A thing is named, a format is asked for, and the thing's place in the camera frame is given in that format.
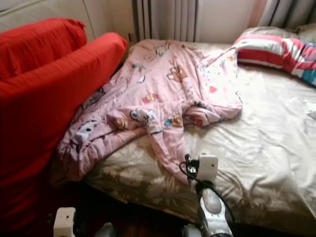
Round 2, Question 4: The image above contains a silver robot right leg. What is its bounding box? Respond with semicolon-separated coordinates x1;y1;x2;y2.
180;225;200;237

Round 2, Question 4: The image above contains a beige floral bed sheet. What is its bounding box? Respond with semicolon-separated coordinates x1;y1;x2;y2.
52;42;316;235

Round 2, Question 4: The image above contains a red white blue striped bolster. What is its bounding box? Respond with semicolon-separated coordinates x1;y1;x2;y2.
233;34;316;87

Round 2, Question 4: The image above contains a grey pillow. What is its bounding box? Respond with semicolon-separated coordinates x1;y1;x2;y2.
239;26;316;42

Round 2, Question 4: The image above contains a pink sheer curtain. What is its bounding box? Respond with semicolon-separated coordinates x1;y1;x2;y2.
247;0;270;29

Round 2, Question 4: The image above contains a green quilted mattress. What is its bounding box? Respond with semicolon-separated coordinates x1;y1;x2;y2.
0;0;94;33

